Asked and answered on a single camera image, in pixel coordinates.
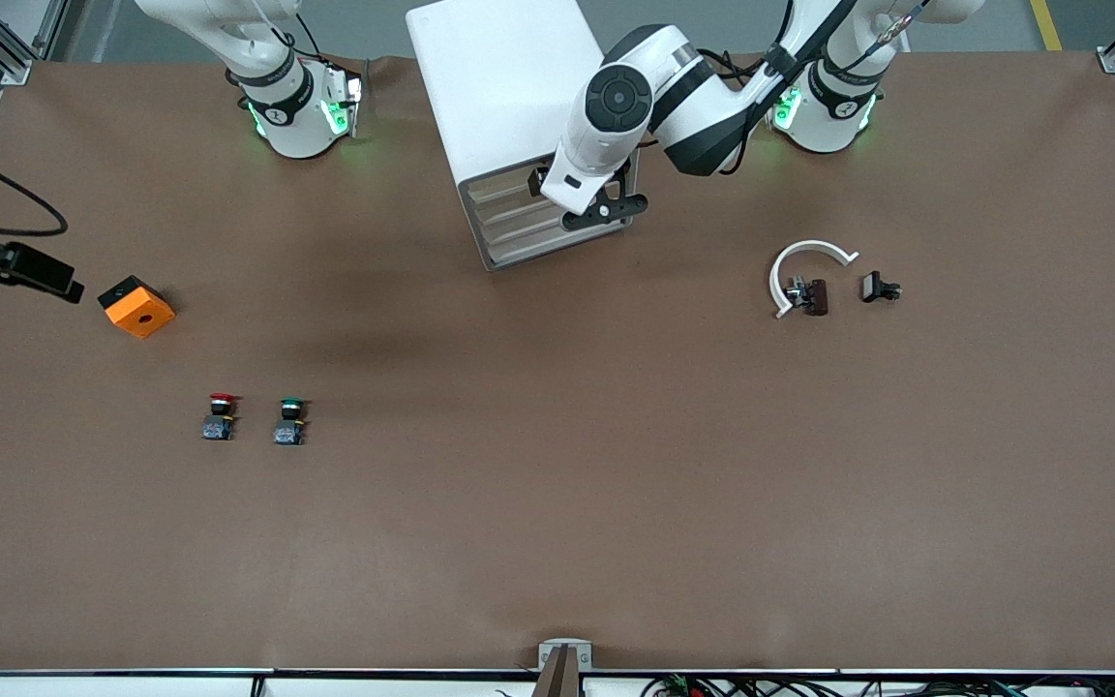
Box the red push button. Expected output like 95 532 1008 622
202 392 240 441

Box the green push button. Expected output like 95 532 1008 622
273 397 311 446

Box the orange box with hole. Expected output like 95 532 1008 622
98 275 176 340

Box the small brown component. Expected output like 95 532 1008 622
787 278 829 317

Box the brown table cover mat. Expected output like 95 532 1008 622
0 48 1115 674

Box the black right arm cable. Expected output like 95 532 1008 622
0 136 70 236

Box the black base cable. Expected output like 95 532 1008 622
698 47 773 83

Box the white curved plastic ring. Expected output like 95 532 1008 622
770 239 859 319

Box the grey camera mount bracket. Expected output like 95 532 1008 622
533 639 593 697

